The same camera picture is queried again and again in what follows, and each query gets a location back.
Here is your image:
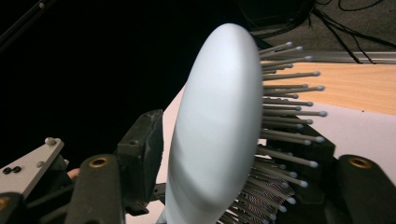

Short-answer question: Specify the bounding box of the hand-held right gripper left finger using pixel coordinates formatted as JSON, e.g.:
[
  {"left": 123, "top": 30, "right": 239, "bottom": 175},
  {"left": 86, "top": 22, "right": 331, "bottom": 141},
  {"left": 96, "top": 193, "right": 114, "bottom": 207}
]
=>
[{"left": 115, "top": 108, "right": 165, "bottom": 217}]

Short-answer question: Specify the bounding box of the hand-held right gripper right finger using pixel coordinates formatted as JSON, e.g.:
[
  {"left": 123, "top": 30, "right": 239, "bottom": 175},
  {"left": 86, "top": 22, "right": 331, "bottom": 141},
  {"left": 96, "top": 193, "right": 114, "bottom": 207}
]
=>
[{"left": 258, "top": 115, "right": 338, "bottom": 206}]

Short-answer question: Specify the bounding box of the black mesh cup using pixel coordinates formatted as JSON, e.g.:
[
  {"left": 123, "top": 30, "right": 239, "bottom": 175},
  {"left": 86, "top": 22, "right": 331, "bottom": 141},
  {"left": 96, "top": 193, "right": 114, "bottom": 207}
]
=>
[{"left": 239, "top": 181, "right": 295, "bottom": 220}]

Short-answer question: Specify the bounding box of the light blue hairbrush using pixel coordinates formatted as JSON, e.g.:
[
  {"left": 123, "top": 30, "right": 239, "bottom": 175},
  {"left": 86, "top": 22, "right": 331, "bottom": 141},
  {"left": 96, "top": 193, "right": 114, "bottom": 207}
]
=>
[{"left": 155, "top": 22, "right": 329, "bottom": 224}]

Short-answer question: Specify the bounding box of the black metal stand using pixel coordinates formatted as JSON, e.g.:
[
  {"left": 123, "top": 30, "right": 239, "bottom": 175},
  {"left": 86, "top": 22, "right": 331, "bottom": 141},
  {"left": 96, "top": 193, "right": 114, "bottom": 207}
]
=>
[{"left": 0, "top": 0, "right": 59, "bottom": 52}]

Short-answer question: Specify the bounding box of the bundle of black floor cables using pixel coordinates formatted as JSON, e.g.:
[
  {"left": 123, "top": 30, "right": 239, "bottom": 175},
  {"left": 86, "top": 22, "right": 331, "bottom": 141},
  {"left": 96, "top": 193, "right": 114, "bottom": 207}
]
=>
[{"left": 306, "top": 0, "right": 396, "bottom": 64}]

